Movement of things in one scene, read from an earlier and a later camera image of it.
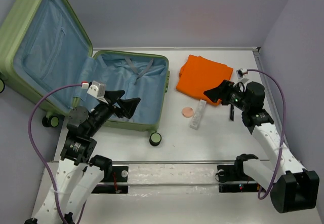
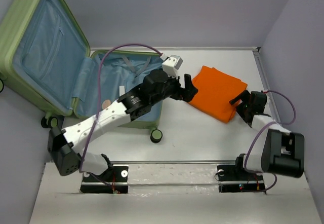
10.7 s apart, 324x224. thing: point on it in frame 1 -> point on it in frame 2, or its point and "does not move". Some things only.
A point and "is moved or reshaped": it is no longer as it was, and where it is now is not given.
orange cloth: x=199 y=74 is moved or reshaped
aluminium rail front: x=173 y=161 does not move
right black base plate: x=231 y=179 does not move
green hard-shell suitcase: x=43 y=45 does not move
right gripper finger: x=215 y=94 -> x=239 y=98
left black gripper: x=128 y=106 -> x=186 y=94
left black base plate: x=119 y=174 does not move
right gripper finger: x=227 y=86 -> x=244 y=112
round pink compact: x=188 y=112 is moved or reshaped
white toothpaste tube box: x=198 y=114 is moved or reshaped
